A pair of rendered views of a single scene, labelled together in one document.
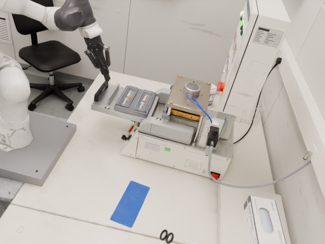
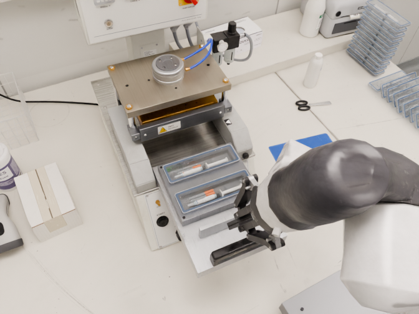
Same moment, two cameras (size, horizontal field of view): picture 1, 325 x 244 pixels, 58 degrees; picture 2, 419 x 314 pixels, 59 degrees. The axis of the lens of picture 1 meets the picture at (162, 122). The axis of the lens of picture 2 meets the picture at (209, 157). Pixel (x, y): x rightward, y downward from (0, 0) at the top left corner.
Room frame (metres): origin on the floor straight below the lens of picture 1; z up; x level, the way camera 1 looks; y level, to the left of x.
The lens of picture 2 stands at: (1.49, 0.58, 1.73)
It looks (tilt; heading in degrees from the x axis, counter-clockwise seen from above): 53 degrees down; 238
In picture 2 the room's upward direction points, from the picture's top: 4 degrees clockwise
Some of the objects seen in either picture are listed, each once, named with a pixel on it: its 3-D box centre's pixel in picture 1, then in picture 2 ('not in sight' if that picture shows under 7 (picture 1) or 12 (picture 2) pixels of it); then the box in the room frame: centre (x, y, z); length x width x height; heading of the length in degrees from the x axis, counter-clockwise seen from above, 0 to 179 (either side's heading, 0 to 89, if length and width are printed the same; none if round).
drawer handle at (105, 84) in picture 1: (101, 90); (243, 246); (1.24, 0.34, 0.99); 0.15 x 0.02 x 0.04; 175
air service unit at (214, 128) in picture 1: (210, 138); (224, 47); (0.98, -0.21, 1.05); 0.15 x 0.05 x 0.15; 175
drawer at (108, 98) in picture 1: (126, 100); (216, 199); (1.23, 0.20, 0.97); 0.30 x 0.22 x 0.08; 85
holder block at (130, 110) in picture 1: (136, 100); (208, 181); (1.23, 0.15, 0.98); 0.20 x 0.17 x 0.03; 175
